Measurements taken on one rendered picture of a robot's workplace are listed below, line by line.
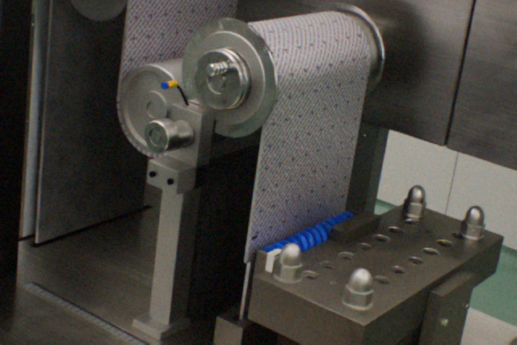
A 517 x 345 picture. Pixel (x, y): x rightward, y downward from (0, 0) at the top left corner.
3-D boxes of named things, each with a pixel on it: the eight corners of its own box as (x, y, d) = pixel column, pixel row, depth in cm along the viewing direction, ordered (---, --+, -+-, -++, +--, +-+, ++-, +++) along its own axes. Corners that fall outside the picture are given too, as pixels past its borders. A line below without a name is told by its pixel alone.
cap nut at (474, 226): (454, 233, 144) (460, 204, 142) (464, 227, 147) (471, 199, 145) (477, 242, 142) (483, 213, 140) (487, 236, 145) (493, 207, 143)
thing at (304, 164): (243, 262, 128) (262, 125, 122) (340, 217, 147) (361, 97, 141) (246, 263, 128) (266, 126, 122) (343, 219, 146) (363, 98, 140)
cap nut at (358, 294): (335, 301, 119) (341, 267, 117) (351, 292, 122) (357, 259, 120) (362, 313, 117) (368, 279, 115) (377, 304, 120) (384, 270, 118)
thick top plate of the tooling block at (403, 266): (247, 318, 125) (253, 275, 123) (401, 236, 156) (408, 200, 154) (355, 370, 116) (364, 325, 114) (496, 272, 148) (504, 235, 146)
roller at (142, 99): (115, 139, 137) (122, 54, 133) (229, 110, 157) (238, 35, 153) (181, 166, 131) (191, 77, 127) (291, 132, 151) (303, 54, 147)
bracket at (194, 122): (129, 327, 133) (151, 108, 123) (161, 312, 138) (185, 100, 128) (157, 342, 130) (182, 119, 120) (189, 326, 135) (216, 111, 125)
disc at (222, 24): (175, 119, 130) (187, 6, 125) (178, 118, 130) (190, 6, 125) (267, 152, 122) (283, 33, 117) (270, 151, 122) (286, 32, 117)
